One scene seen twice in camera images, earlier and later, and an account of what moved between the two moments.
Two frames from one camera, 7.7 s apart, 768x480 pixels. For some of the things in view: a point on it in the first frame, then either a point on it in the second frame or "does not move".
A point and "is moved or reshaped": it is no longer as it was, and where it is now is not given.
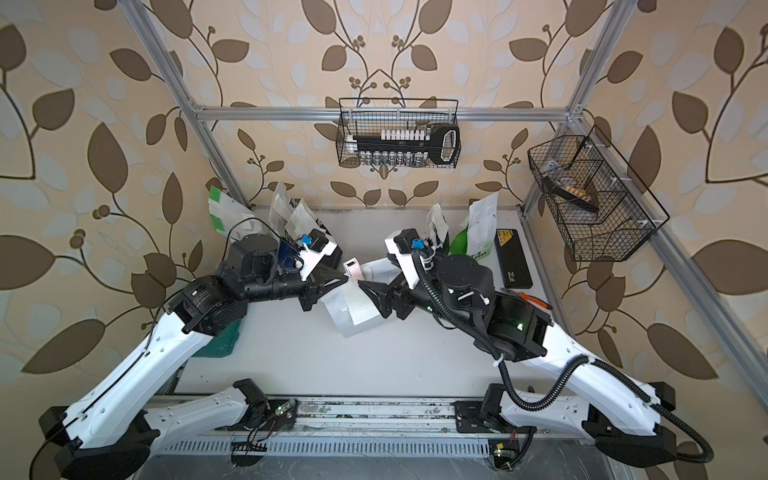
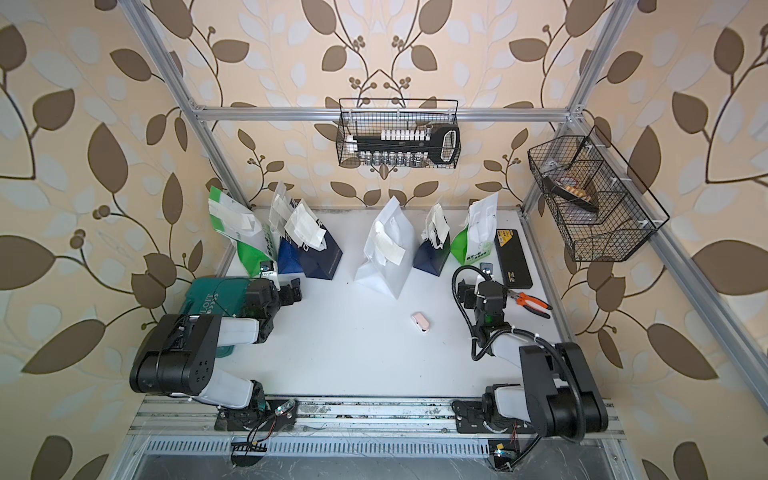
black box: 512,259 does not move
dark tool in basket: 571,194 does not move
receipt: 359,305 to 387,247
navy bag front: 300,221 to 321,264
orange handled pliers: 534,299 does not move
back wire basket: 398,132 does not move
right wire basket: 603,211 does not move
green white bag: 230,218 does not move
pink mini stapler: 354,270 to 421,322
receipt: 439,223 does not move
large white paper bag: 351,305 is moved or reshaped
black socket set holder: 437,143 does not move
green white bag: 476,238 does not move
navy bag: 438,229 to 430,258
